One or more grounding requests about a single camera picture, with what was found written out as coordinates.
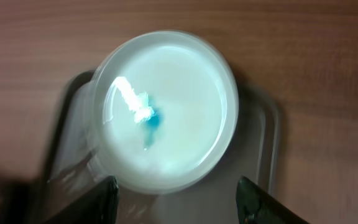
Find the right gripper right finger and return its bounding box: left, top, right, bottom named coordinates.
left=236, top=176, right=308, bottom=224

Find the light blue plate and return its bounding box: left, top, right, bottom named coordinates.
left=86, top=30, right=239, bottom=194

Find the large dark serving tray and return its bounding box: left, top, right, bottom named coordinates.
left=32, top=70, right=281, bottom=223

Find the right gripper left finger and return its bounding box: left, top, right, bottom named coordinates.
left=44, top=176, right=119, bottom=224

